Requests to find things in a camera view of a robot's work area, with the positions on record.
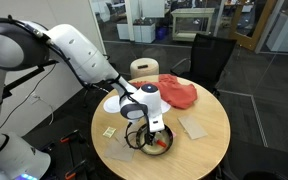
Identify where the yellow paper packet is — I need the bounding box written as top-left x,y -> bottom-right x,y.
102,126 -> 117,139

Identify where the black mesh office chair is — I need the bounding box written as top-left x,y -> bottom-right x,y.
169,33 -> 238,98

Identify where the black clamp with orange handle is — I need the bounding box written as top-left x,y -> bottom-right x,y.
58,129 -> 83,145
64,159 -> 90,180

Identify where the blue bin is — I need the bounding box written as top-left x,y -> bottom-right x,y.
155,26 -> 169,42

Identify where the low white cabinet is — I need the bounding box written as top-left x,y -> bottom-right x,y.
116,21 -> 157,44

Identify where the pale wooden side table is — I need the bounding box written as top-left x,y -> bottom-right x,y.
170,7 -> 216,43

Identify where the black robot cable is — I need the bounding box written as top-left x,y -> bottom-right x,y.
7,14 -> 150,150

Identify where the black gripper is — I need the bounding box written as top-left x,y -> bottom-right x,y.
143,123 -> 157,147

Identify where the thin black wall cable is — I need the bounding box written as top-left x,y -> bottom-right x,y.
0,64 -> 57,131

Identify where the orange cloth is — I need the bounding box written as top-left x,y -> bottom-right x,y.
130,73 -> 198,110

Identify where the black bowl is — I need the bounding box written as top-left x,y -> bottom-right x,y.
135,124 -> 174,156

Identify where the small white plate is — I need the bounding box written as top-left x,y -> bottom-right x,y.
159,99 -> 172,114

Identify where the wooden door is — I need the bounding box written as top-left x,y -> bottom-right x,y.
229,0 -> 279,52

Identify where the large white plate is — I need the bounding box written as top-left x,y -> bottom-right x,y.
103,95 -> 122,114

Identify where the small brown paper napkin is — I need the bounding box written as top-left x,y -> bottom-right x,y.
177,115 -> 209,140

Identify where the black metal stand bar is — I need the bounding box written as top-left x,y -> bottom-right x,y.
2,59 -> 58,99

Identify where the grey marker with red cap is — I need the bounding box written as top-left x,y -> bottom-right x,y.
153,139 -> 168,149

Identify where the white counter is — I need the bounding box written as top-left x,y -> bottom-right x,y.
266,12 -> 288,54

